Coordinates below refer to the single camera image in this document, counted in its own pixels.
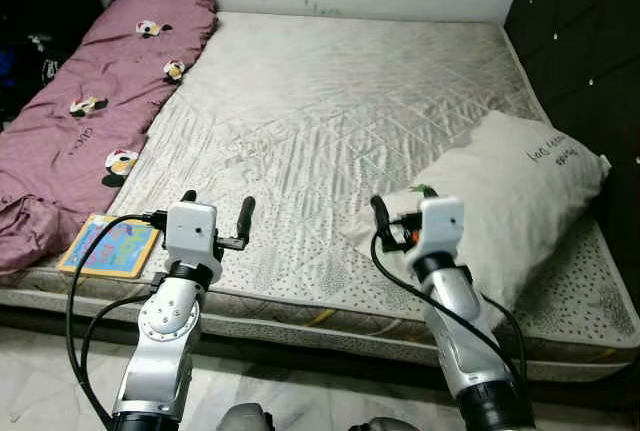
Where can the right robot leg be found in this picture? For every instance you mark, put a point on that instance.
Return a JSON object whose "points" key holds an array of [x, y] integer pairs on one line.
{"points": [[392, 424]]}

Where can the robot leg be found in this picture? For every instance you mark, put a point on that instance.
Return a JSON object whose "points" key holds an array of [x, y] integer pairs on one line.
{"points": [[392, 424], [246, 419]]}

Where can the dark bed base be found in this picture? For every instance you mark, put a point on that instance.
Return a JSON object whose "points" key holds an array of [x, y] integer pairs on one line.
{"points": [[330, 363]]}

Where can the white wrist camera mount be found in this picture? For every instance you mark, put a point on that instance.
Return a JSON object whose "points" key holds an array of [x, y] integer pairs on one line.
{"points": [[440, 223], [190, 231]]}

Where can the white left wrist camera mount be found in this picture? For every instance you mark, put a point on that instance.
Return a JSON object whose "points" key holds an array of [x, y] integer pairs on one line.
{"points": [[190, 231]]}

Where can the left robot leg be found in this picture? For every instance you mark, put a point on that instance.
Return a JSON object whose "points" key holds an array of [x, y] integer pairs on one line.
{"points": [[246, 419]]}

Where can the mauve cartoon print duvet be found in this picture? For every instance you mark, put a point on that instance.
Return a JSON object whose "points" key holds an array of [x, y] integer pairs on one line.
{"points": [[80, 131]]}

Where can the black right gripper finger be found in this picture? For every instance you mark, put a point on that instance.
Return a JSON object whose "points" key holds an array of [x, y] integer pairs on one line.
{"points": [[380, 216]]}

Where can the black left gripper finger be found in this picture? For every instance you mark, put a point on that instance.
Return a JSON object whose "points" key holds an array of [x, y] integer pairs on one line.
{"points": [[189, 196], [246, 216]]}

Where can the grey quilted mattress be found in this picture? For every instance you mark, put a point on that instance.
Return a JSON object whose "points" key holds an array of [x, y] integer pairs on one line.
{"points": [[330, 101]]}

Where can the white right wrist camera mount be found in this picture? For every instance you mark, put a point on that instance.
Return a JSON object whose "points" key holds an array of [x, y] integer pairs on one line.
{"points": [[440, 223]]}

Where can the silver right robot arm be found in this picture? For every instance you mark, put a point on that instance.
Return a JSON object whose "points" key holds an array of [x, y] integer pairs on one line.
{"points": [[460, 341]]}

